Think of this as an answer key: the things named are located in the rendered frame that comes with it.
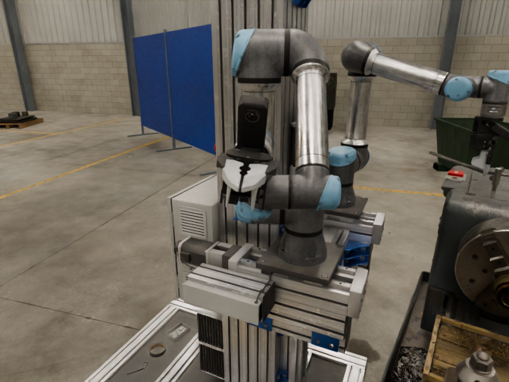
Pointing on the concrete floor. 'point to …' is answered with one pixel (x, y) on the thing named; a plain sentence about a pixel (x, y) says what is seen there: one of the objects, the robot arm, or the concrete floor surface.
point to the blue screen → (177, 86)
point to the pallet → (19, 120)
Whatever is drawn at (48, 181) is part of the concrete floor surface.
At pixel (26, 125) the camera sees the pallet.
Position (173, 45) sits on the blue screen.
